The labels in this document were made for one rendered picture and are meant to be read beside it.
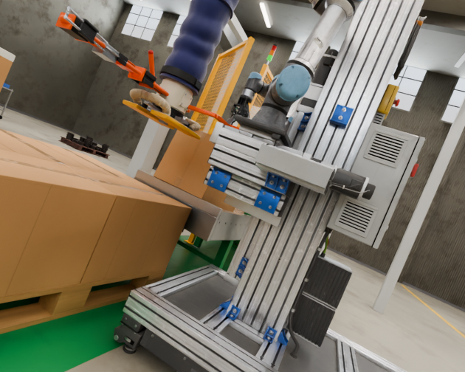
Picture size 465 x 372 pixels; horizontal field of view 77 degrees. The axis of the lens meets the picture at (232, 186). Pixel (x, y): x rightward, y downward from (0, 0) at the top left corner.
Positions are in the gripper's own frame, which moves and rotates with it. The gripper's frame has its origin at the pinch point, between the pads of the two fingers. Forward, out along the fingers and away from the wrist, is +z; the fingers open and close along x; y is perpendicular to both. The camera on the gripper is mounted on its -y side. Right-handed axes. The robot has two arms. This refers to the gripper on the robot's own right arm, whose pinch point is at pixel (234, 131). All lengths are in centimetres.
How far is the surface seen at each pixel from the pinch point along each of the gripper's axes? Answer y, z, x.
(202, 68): 30.6, -19.8, -15.7
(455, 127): -281, -149, 147
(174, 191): -5, 48, -25
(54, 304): 68, 100, -8
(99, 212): 66, 60, -8
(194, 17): 40, -40, -25
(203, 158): -6.4, 21.4, -15.9
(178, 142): -6.8, 17.7, -38.5
